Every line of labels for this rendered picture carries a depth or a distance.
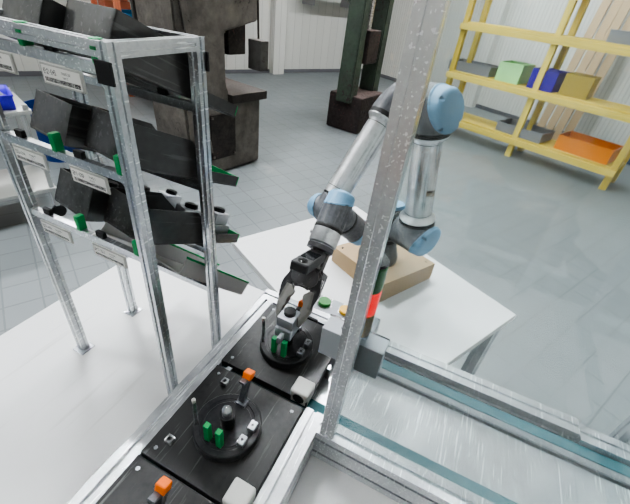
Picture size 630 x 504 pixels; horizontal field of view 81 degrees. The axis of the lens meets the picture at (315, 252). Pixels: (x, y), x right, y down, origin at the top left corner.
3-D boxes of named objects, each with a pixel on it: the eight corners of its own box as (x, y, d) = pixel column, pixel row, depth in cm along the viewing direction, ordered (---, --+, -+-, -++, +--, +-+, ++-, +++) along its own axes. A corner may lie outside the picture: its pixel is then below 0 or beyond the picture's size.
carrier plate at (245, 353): (270, 307, 111) (271, 302, 110) (343, 339, 104) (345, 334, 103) (221, 364, 93) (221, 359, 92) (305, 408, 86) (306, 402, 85)
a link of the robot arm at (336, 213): (363, 203, 99) (347, 187, 92) (348, 240, 97) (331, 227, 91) (340, 199, 104) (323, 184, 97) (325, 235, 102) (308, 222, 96)
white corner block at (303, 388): (297, 384, 91) (299, 374, 88) (314, 393, 89) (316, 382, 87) (288, 399, 87) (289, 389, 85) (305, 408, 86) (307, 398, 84)
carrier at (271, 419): (217, 369, 92) (215, 335, 85) (303, 413, 85) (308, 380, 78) (141, 457, 74) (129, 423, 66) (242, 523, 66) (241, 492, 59)
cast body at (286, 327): (286, 318, 97) (288, 299, 93) (301, 325, 96) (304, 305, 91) (270, 340, 91) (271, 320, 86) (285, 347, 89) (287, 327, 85)
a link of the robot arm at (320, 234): (338, 231, 92) (309, 221, 94) (331, 248, 91) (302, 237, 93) (342, 239, 99) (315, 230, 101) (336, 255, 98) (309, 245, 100)
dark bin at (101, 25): (193, 103, 83) (202, 69, 82) (235, 117, 78) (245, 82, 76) (58, 47, 59) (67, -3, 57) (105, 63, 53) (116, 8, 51)
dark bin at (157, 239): (203, 224, 102) (210, 198, 100) (237, 242, 96) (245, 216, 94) (103, 220, 77) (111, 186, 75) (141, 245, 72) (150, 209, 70)
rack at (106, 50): (133, 304, 118) (61, 8, 72) (227, 351, 108) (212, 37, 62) (72, 349, 102) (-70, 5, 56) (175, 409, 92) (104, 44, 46)
